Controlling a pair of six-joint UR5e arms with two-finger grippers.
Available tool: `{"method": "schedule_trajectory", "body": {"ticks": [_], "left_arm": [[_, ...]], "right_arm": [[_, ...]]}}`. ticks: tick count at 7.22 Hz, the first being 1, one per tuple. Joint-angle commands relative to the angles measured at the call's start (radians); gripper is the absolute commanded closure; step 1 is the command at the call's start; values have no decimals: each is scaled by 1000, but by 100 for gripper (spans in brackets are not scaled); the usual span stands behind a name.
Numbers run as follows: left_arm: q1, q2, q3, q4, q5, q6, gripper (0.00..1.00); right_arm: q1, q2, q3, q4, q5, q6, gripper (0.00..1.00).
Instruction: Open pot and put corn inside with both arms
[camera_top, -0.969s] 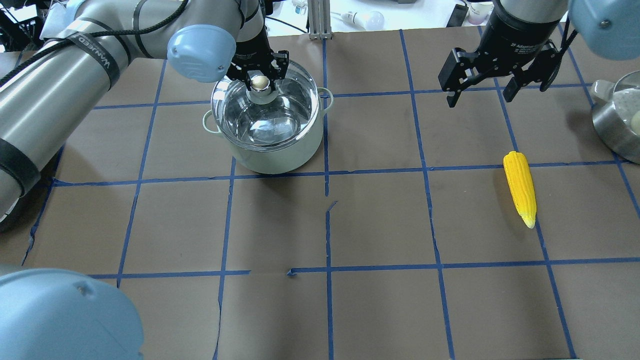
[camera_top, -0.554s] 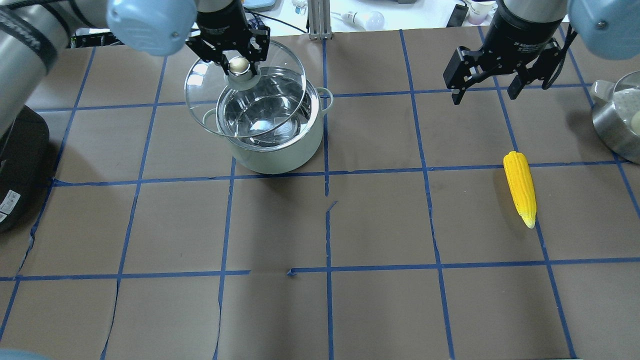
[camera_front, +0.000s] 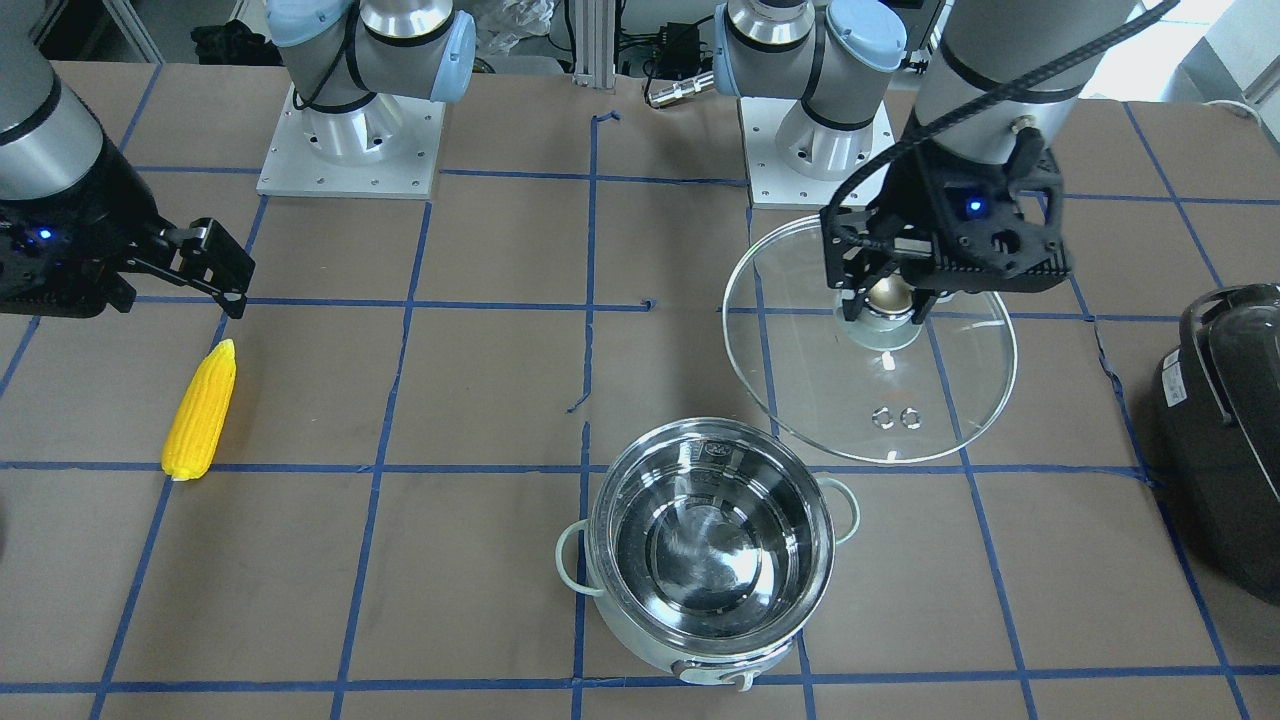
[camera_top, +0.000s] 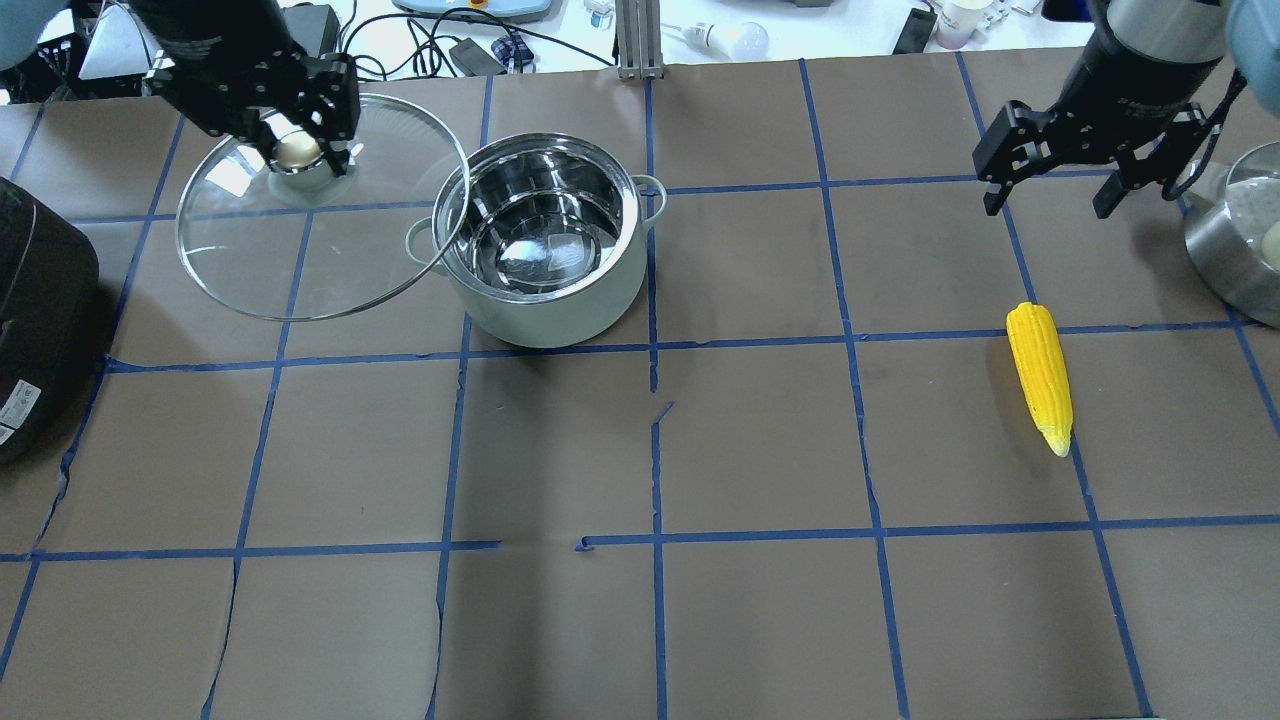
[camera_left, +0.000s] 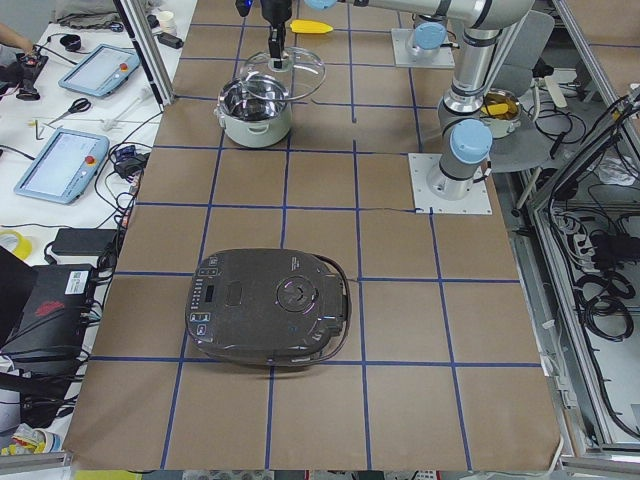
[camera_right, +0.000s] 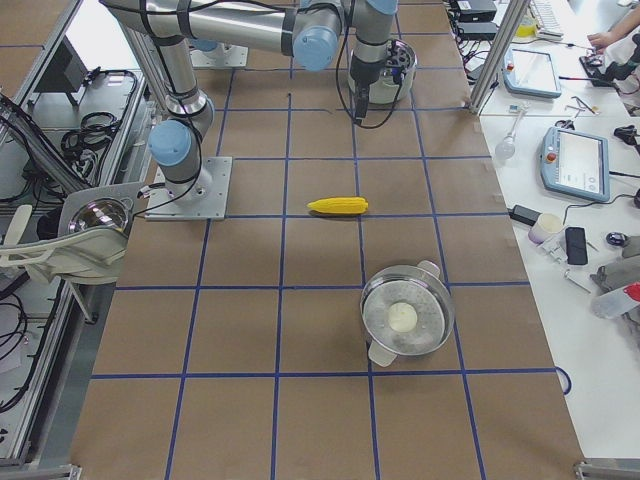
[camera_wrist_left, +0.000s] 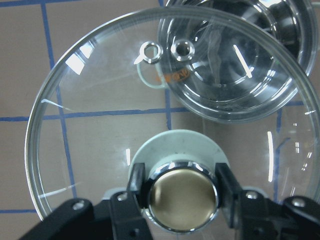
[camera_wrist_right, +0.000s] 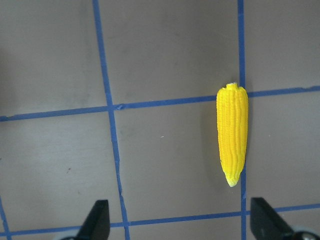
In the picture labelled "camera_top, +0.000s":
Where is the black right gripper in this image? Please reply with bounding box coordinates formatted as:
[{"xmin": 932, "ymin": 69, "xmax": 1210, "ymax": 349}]
[{"xmin": 973, "ymin": 101, "xmax": 1216, "ymax": 220}]

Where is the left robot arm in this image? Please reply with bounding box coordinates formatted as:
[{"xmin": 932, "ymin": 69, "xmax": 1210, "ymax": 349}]
[{"xmin": 131, "ymin": 1, "xmax": 360, "ymax": 173}]

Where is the aluminium frame post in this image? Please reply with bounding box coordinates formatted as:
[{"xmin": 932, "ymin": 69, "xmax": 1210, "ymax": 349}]
[{"xmin": 614, "ymin": 0, "xmax": 666, "ymax": 79}]

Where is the steel pot at right edge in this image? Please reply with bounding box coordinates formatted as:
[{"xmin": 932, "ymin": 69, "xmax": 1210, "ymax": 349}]
[{"xmin": 1185, "ymin": 141, "xmax": 1279, "ymax": 329}]

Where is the black rice cooker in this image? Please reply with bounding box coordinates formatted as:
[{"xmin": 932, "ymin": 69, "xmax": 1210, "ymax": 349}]
[{"xmin": 1, "ymin": 178, "xmax": 99, "ymax": 465}]

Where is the yellow toy corn cob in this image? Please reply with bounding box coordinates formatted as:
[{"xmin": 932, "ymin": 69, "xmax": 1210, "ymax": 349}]
[{"xmin": 1005, "ymin": 302, "xmax": 1075, "ymax": 457}]

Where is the glass pot lid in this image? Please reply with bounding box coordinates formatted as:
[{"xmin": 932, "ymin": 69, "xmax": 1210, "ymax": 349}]
[{"xmin": 175, "ymin": 94, "xmax": 468, "ymax": 322}]

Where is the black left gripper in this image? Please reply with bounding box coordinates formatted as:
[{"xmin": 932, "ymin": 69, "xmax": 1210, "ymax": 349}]
[{"xmin": 143, "ymin": 41, "xmax": 360, "ymax": 151}]

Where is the pale green steel pot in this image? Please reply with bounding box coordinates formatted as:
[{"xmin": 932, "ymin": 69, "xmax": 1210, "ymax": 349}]
[{"xmin": 403, "ymin": 133, "xmax": 669, "ymax": 348}]

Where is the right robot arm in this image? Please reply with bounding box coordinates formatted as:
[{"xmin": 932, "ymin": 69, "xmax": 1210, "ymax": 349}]
[{"xmin": 972, "ymin": 1, "xmax": 1279, "ymax": 219}]

